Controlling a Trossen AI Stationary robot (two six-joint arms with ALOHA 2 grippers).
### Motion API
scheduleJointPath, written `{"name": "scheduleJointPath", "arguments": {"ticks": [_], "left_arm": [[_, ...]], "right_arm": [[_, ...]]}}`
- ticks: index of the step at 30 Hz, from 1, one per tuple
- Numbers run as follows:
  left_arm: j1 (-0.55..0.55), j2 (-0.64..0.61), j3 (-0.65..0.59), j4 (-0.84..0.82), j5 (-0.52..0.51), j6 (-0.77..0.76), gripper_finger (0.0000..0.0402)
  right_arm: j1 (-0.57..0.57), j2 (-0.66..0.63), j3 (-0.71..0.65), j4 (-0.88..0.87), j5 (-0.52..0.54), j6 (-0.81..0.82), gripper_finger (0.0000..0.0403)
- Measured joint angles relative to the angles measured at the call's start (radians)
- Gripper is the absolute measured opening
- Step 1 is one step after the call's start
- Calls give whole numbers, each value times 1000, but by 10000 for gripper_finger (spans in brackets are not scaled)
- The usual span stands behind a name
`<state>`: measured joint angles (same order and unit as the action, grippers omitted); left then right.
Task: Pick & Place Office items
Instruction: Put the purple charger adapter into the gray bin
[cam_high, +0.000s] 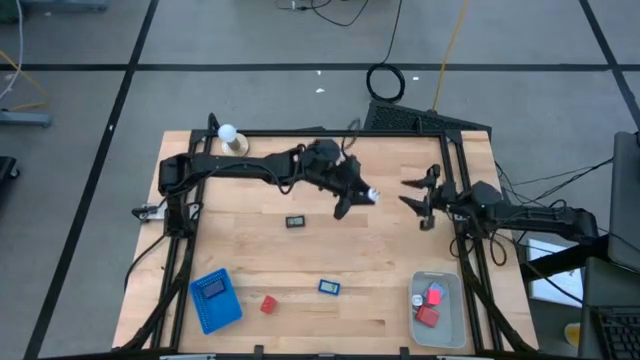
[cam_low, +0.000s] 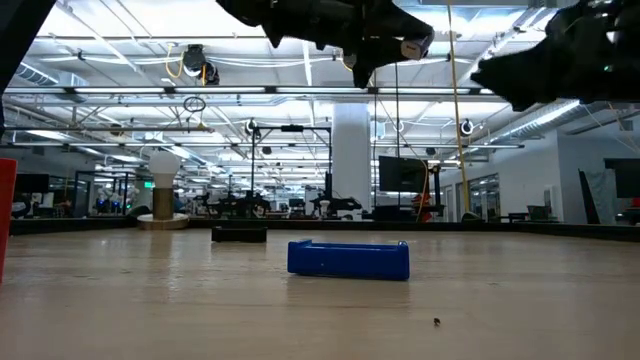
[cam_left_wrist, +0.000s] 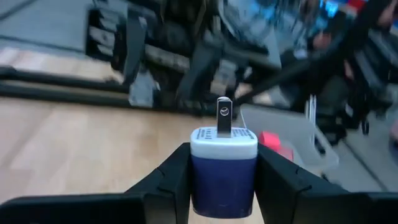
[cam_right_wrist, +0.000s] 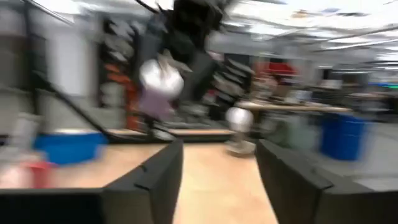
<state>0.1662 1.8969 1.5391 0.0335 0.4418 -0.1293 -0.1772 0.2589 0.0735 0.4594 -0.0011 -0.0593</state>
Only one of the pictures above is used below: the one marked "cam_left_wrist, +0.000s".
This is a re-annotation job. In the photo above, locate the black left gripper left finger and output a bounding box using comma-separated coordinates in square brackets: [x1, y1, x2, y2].
[0, 142, 192, 224]

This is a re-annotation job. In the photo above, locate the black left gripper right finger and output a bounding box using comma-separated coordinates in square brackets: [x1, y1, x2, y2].
[254, 142, 398, 224]

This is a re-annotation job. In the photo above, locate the red power adapter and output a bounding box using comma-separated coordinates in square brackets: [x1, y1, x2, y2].
[258, 130, 295, 162]

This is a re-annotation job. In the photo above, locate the dark blue power adapter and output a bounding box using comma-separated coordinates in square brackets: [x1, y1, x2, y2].
[189, 96, 259, 219]

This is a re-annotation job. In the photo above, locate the white plastic bin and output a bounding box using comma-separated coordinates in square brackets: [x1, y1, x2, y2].
[239, 104, 340, 177]

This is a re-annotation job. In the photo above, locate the person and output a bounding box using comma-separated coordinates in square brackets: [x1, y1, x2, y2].
[306, 0, 398, 94]

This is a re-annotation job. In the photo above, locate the black control box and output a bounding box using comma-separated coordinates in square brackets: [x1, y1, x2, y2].
[85, 7, 126, 63]

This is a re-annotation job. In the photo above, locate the silver metal bracket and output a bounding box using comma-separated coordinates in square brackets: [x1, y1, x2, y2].
[305, 94, 318, 125]

